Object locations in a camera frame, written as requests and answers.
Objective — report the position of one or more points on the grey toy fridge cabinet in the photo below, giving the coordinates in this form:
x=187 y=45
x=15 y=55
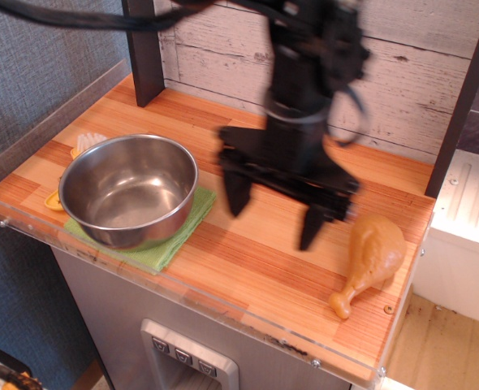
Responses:
x=113 y=307

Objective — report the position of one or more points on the clear acrylic table guard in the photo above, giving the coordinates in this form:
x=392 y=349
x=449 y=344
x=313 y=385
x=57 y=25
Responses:
x=248 y=273

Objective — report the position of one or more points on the stainless steel bowl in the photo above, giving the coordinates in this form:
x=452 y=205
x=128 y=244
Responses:
x=130 y=192

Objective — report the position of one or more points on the silver dispenser panel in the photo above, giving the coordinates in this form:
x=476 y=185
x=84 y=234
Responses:
x=178 y=362

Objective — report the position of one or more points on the yellow toy chicken drumstick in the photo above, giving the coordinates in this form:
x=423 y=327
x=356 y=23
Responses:
x=376 y=251

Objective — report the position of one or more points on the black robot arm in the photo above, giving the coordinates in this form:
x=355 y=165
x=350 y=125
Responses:
x=318 y=51

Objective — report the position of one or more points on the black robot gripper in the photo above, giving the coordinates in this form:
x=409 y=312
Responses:
x=289 y=158

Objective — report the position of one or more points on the yellow toy brush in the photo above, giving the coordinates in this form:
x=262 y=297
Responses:
x=83 y=143

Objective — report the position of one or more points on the green cloth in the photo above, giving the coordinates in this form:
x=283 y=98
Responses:
x=159 y=256

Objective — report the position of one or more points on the dark left shelf post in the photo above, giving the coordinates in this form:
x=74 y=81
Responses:
x=145 y=55

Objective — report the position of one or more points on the orange black object bottom left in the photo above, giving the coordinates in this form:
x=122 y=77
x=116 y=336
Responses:
x=16 y=375

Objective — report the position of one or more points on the white toy sink unit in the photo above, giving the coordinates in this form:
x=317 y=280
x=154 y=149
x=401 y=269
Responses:
x=447 y=272

